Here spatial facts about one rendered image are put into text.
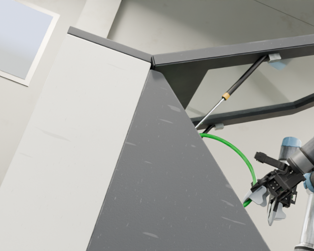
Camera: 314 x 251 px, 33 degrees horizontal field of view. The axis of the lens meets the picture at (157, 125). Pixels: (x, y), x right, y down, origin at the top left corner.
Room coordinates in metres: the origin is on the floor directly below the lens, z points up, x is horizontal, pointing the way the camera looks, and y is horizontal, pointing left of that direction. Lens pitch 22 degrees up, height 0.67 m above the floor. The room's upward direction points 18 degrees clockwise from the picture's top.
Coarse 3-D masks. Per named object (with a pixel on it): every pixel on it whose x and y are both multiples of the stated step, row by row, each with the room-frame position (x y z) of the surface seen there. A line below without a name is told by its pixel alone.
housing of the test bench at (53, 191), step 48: (96, 48) 1.45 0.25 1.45; (48, 96) 1.44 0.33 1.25; (96, 96) 1.45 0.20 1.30; (48, 144) 1.44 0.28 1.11; (96, 144) 1.45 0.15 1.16; (0, 192) 1.44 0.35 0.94; (48, 192) 1.45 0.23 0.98; (96, 192) 1.45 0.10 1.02; (0, 240) 1.44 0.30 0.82; (48, 240) 1.45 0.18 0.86
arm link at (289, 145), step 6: (288, 138) 1.88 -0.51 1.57; (294, 138) 1.87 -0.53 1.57; (282, 144) 1.90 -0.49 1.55; (288, 144) 1.87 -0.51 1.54; (294, 144) 1.87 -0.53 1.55; (300, 144) 1.88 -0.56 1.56; (282, 150) 1.89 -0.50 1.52; (288, 150) 1.87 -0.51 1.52; (294, 150) 1.87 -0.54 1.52; (282, 156) 1.88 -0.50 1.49; (288, 156) 1.87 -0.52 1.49
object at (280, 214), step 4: (272, 204) 1.89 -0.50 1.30; (280, 204) 1.88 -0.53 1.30; (272, 208) 1.88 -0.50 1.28; (280, 208) 1.88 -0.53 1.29; (272, 212) 1.88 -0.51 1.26; (276, 212) 1.88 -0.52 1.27; (280, 212) 1.88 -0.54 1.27; (284, 212) 1.88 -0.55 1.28; (272, 216) 1.88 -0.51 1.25; (276, 216) 1.88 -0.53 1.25; (280, 216) 1.88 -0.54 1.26; (284, 216) 1.89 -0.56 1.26; (272, 220) 1.89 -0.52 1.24
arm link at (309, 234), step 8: (304, 184) 2.31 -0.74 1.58; (312, 192) 2.27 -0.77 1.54; (312, 200) 2.26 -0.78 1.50; (312, 208) 2.26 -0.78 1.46; (312, 216) 2.25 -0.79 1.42; (304, 224) 2.28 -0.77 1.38; (312, 224) 2.25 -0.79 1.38; (304, 232) 2.27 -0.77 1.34; (312, 232) 2.25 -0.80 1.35; (304, 240) 2.26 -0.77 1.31; (312, 240) 2.25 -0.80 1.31; (296, 248) 2.28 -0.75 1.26; (304, 248) 2.24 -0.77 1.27; (312, 248) 2.23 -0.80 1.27
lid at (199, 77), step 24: (216, 48) 1.44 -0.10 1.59; (240, 48) 1.45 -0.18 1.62; (264, 48) 1.45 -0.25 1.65; (288, 48) 1.46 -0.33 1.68; (312, 48) 1.49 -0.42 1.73; (168, 72) 1.50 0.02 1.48; (192, 72) 1.53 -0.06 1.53; (216, 72) 1.60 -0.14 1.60; (240, 72) 1.64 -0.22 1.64; (264, 72) 1.67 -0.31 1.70; (288, 72) 1.71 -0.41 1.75; (312, 72) 1.75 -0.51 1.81; (192, 96) 1.75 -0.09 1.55; (216, 96) 1.84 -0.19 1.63; (240, 96) 1.88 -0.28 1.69; (264, 96) 1.93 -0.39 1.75; (288, 96) 1.98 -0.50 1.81; (312, 96) 2.04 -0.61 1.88; (192, 120) 2.08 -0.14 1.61; (216, 120) 2.11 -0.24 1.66; (240, 120) 2.15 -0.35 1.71
